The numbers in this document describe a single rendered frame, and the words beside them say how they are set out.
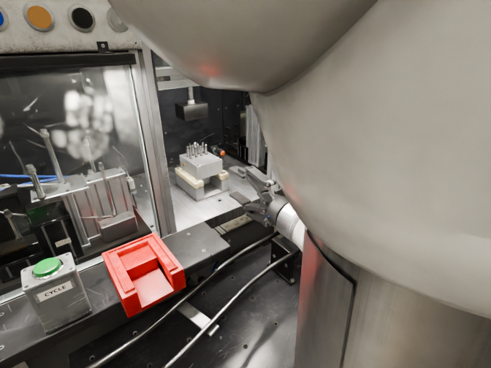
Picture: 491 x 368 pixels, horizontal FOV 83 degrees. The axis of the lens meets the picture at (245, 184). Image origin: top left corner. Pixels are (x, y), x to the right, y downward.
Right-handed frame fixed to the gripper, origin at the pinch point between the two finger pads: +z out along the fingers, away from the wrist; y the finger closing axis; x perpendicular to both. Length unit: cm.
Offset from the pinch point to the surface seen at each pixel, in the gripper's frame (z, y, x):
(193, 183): 14.6, -3.6, 7.3
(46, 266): -8.2, 3.0, 47.7
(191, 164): 18.4, 1.2, 5.5
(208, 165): 14.5, 1.2, 1.2
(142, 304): -15.7, -8.9, 35.5
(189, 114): 20.7, 16.9, 3.2
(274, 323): -23.4, -33.0, 5.1
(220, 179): 14.1, -5.0, -2.7
